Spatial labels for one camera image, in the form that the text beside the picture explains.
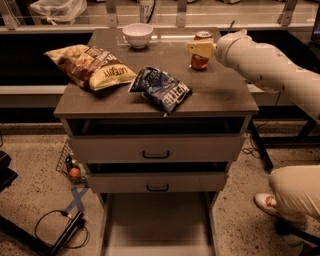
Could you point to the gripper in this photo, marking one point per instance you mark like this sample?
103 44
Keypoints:
224 50

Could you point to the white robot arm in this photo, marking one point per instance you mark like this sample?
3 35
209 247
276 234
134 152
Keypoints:
264 65

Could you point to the top grey drawer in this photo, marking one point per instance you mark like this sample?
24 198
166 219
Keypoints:
148 149

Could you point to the grey drawer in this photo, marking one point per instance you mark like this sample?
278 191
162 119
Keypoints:
156 182
148 149

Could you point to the grey drawer cabinet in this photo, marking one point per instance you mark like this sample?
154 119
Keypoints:
220 105

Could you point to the middle grey drawer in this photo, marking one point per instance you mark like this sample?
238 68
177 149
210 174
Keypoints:
156 182

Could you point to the open bottom drawer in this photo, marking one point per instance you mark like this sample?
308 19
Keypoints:
158 224

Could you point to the blue chip bag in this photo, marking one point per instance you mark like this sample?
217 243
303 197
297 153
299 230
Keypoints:
161 88

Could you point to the white ceramic bowl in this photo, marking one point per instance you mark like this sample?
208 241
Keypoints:
138 35

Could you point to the yellow brown chip bag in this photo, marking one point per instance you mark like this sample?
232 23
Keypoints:
91 67

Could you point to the clear plastic bag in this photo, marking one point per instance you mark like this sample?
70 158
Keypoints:
59 11

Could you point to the person's beige trouser leg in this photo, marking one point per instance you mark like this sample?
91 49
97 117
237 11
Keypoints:
297 192

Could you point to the white red sneaker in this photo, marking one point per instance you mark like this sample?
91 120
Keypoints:
267 203

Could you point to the black object at left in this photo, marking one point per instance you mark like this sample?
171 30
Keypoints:
7 176

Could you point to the black power strip bar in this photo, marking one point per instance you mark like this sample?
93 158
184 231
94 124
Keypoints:
66 233

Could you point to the wire basket with items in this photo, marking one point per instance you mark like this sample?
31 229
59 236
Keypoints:
70 167

